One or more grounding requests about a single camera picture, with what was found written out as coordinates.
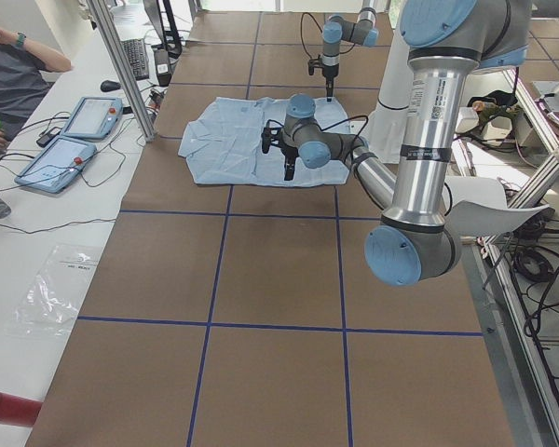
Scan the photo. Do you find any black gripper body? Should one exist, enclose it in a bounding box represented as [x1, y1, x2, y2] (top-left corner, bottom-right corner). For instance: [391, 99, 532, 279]
[281, 144, 299, 164]
[321, 65, 338, 87]

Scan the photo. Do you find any light blue button-up shirt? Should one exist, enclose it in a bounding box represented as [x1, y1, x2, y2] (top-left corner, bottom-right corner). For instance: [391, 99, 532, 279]
[178, 97, 348, 187]

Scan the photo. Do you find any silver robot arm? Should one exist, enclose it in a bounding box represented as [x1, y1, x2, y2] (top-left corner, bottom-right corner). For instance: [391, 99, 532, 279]
[320, 1, 379, 102]
[262, 1, 532, 286]

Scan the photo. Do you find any white central column base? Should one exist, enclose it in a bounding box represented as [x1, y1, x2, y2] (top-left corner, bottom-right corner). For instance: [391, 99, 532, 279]
[368, 25, 413, 164]

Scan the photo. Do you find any black keyboard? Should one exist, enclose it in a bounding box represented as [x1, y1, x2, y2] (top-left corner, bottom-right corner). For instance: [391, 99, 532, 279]
[121, 38, 149, 80]

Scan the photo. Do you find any black computer mouse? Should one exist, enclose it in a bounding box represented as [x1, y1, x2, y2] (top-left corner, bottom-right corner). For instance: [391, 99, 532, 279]
[100, 80, 121, 92]

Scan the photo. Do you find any upper blue teach pendant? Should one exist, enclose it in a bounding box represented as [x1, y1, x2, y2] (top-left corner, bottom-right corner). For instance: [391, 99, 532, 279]
[61, 97, 123, 142]

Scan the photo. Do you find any blue teach pendant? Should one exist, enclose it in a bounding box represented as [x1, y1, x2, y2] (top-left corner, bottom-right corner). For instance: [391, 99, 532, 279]
[15, 136, 97, 194]
[61, 97, 123, 142]

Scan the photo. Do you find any lower blue teach pendant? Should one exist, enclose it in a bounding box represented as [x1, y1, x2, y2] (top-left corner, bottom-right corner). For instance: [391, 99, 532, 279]
[15, 136, 97, 194]

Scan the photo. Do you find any clear plastic bag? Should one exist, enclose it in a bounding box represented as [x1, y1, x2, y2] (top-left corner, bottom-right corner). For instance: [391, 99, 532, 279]
[5, 244, 103, 340]

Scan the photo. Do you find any person in grey shirt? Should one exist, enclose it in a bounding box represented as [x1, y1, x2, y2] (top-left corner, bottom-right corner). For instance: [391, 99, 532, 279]
[0, 27, 72, 155]

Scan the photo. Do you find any red fire extinguisher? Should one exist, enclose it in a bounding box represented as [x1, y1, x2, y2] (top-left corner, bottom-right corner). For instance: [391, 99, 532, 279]
[0, 392, 43, 427]

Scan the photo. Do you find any wrist black camera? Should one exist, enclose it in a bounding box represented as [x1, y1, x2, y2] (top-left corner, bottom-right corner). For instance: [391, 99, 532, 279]
[261, 127, 281, 154]
[307, 57, 323, 75]

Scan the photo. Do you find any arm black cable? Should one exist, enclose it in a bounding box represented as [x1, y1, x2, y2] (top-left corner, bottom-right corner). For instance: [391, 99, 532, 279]
[299, 11, 330, 61]
[265, 115, 370, 155]

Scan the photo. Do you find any aluminium frame post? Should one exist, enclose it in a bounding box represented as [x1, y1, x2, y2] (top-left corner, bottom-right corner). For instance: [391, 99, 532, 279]
[87, 0, 156, 142]

